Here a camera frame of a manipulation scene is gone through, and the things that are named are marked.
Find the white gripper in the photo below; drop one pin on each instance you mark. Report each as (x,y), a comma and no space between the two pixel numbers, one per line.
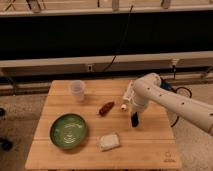
(138,104)

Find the black eraser block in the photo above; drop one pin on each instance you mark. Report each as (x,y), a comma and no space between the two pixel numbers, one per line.
(134,120)

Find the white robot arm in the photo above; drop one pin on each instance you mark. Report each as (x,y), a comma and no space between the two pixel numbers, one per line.
(148,88)

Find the clear plastic cup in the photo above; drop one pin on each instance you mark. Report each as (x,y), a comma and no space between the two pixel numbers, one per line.
(77,88)

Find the green ceramic bowl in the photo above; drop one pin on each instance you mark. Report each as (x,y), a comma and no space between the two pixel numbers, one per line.
(68,131)

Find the white tube with cap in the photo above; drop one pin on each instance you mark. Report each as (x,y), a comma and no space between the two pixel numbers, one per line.
(127,96)

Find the red chili pepper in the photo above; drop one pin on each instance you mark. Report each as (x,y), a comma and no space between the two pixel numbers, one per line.
(106,108)

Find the white sponge block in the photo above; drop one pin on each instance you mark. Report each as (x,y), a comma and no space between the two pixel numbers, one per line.
(108,142)

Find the black chair caster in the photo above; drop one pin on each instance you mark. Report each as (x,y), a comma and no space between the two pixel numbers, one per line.
(5,144)

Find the white wall socket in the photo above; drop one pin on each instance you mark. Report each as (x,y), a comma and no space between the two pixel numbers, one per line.
(90,68)

